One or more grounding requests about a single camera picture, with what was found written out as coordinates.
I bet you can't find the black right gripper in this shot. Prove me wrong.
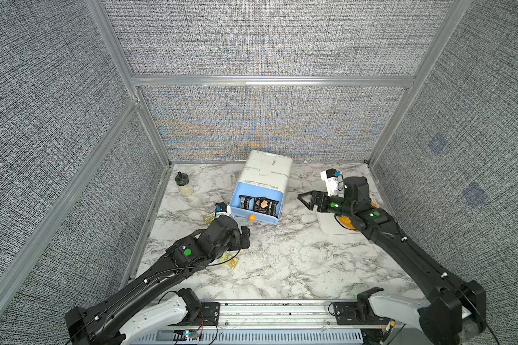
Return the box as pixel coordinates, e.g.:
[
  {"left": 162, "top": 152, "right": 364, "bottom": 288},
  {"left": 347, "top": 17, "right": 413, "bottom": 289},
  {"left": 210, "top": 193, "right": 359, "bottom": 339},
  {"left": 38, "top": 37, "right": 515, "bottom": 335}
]
[{"left": 298, "top": 192, "right": 358, "bottom": 221}]

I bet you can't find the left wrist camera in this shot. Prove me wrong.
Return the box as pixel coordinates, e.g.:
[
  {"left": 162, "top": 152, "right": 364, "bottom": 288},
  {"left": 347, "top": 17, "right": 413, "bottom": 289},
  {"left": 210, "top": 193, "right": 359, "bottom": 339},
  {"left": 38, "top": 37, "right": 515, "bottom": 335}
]
[{"left": 214, "top": 203, "right": 231, "bottom": 218}]

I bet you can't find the white blue drawer cabinet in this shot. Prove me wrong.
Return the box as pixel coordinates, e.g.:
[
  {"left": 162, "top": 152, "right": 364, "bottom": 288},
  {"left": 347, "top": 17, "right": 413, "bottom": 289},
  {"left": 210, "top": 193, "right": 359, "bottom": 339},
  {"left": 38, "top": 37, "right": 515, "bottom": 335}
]
[{"left": 229, "top": 150, "right": 293, "bottom": 225}]

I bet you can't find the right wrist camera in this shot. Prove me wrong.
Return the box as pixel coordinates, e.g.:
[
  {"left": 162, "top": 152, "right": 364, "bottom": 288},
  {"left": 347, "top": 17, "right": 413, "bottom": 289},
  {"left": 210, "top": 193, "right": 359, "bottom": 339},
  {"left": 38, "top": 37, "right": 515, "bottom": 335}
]
[{"left": 320, "top": 168, "right": 345, "bottom": 196}]

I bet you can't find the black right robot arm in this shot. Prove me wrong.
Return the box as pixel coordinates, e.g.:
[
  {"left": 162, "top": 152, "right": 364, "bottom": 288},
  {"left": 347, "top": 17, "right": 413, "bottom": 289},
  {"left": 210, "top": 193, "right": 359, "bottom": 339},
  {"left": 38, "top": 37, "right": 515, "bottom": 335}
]
[{"left": 298, "top": 177, "right": 489, "bottom": 344}]

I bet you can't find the yellow cookie packet near jar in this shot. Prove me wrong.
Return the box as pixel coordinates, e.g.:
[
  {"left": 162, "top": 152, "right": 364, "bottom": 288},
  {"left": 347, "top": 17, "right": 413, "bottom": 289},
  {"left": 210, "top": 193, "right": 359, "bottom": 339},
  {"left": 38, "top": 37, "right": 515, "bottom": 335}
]
[{"left": 203, "top": 214, "right": 216, "bottom": 224}]

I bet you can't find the white rectangular tray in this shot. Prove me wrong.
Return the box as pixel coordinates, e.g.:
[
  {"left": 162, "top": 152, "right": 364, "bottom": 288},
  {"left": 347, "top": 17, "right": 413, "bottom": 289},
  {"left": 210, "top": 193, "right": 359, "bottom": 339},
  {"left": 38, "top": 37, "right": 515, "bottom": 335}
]
[{"left": 315, "top": 212, "right": 360, "bottom": 237}]

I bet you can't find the yellow cookie packet front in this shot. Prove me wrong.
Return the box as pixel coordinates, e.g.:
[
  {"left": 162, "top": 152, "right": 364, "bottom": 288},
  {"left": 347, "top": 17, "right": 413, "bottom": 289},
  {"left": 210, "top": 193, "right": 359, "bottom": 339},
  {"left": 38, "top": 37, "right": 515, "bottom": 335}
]
[{"left": 218, "top": 252, "right": 240, "bottom": 270}]

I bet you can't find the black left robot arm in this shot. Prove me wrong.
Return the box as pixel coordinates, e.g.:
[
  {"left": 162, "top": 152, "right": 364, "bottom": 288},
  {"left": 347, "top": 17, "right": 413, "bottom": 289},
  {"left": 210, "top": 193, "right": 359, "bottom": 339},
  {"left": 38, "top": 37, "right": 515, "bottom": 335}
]
[{"left": 65, "top": 215, "right": 250, "bottom": 344}]

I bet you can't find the yellow bread loaf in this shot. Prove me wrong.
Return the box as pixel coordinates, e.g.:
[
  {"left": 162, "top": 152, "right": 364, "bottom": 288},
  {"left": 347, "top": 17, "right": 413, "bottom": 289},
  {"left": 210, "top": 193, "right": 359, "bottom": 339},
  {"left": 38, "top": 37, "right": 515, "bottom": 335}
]
[{"left": 335, "top": 216, "right": 357, "bottom": 231}]

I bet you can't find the aluminium front rail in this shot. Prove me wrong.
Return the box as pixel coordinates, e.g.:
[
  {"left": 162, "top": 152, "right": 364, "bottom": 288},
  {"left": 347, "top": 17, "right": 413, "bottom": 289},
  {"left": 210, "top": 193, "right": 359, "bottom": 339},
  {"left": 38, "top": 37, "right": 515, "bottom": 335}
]
[{"left": 92, "top": 299, "right": 458, "bottom": 345}]

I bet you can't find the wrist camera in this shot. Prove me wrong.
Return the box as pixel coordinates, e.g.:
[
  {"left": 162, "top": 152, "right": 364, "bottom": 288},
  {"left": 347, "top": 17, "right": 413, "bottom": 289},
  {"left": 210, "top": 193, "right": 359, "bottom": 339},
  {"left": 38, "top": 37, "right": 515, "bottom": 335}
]
[
  {"left": 320, "top": 168, "right": 345, "bottom": 196},
  {"left": 214, "top": 203, "right": 231, "bottom": 218}
]

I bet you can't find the black cookie packet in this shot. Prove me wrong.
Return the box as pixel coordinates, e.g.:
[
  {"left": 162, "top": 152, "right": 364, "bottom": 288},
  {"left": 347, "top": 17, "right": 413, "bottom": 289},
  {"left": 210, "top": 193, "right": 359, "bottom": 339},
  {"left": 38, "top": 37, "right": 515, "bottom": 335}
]
[
  {"left": 239, "top": 195, "right": 254, "bottom": 210},
  {"left": 253, "top": 197, "right": 270, "bottom": 214},
  {"left": 266, "top": 199, "right": 279, "bottom": 216}
]

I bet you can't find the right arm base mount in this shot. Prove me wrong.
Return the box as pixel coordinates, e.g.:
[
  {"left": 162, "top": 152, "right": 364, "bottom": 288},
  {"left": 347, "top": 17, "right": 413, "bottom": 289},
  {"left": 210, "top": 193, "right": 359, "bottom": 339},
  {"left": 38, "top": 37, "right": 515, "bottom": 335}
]
[{"left": 327, "top": 287, "right": 394, "bottom": 332}]

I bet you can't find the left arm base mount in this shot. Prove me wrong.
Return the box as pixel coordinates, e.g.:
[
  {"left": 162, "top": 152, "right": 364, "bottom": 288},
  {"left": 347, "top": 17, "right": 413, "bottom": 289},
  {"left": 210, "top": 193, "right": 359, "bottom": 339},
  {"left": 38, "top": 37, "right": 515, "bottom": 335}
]
[{"left": 177, "top": 288, "right": 220, "bottom": 326}]

